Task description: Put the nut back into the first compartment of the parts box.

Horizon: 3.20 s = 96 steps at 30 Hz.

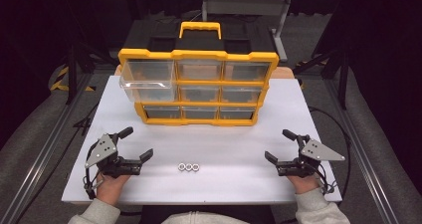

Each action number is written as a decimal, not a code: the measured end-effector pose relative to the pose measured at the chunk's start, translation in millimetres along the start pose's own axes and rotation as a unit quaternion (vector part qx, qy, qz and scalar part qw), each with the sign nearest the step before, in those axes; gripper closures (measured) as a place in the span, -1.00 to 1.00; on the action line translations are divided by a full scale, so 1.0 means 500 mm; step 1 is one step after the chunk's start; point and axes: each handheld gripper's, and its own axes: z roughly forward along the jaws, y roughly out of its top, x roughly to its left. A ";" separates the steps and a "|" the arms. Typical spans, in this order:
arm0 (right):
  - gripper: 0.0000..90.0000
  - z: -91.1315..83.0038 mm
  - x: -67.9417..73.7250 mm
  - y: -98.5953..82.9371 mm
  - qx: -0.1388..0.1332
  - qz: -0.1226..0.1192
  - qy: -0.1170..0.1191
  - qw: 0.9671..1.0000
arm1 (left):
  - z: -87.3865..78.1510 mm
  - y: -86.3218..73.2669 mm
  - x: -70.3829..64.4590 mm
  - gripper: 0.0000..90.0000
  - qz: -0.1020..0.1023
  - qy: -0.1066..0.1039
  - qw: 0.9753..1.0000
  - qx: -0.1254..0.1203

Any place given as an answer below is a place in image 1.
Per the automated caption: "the person's grey hoodie torso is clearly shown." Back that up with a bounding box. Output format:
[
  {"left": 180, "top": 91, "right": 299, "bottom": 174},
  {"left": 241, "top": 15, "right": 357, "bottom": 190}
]
[{"left": 160, "top": 210, "right": 254, "bottom": 224}]

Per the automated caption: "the person's right hand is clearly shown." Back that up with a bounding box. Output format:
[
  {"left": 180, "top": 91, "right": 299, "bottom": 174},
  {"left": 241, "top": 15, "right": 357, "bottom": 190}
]
[{"left": 286, "top": 173, "right": 321, "bottom": 195}]

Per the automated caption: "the yellow black striped tape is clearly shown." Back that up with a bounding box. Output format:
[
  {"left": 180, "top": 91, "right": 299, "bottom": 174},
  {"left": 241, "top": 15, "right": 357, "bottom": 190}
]
[{"left": 49, "top": 66, "right": 97, "bottom": 93}]

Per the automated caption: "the single clear plastic drawer bin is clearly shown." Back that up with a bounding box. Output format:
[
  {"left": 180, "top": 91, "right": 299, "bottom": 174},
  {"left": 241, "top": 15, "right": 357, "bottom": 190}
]
[{"left": 118, "top": 59, "right": 179, "bottom": 104}]

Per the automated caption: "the black tripod stand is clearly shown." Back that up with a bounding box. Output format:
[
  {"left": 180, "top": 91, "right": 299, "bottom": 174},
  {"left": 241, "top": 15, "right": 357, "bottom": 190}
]
[
  {"left": 64, "top": 39, "right": 117, "bottom": 107},
  {"left": 293, "top": 46, "right": 350, "bottom": 112}
]

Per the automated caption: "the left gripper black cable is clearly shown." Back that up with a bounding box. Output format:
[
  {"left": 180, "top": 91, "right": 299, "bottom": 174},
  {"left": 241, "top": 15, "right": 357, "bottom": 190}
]
[{"left": 83, "top": 143, "right": 105, "bottom": 200}]

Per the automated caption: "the grey metal stand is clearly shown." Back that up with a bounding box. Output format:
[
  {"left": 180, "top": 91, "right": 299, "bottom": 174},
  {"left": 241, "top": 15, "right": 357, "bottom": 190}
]
[{"left": 201, "top": 0, "right": 294, "bottom": 63}]

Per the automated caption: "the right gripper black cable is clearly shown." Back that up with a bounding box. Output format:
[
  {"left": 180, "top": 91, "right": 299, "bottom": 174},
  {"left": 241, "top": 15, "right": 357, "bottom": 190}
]
[{"left": 308, "top": 106, "right": 353, "bottom": 199}]

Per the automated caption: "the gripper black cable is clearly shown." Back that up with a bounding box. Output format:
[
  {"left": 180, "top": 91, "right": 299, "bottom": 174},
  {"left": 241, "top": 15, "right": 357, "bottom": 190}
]
[
  {"left": 308, "top": 106, "right": 353, "bottom": 199},
  {"left": 83, "top": 143, "right": 105, "bottom": 200}
]

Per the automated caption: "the person's left hand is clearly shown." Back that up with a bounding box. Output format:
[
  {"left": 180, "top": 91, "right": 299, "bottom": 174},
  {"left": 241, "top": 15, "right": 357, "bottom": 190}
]
[{"left": 95, "top": 170, "right": 132, "bottom": 207}]

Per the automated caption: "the set of clear organizer drawers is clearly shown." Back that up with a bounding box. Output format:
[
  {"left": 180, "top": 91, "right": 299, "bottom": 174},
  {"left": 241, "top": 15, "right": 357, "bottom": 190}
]
[{"left": 142, "top": 60, "right": 272, "bottom": 120}]

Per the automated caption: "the aluminium rail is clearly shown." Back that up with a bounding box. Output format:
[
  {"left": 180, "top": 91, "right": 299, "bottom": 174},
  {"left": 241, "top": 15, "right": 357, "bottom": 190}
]
[
  {"left": 0, "top": 74, "right": 94, "bottom": 224},
  {"left": 321, "top": 77, "right": 401, "bottom": 224}
]

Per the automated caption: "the yellow black organizer case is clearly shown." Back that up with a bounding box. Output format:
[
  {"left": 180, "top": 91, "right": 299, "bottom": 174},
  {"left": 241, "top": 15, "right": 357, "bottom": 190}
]
[{"left": 117, "top": 20, "right": 281, "bottom": 127}]

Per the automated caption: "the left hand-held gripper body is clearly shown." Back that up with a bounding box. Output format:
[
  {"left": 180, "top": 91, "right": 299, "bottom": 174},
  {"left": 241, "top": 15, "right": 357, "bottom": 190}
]
[{"left": 84, "top": 132, "right": 143, "bottom": 179}]

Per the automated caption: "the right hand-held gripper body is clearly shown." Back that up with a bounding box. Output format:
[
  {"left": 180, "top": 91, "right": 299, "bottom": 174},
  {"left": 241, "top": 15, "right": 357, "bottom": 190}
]
[{"left": 276, "top": 137, "right": 346, "bottom": 179}]

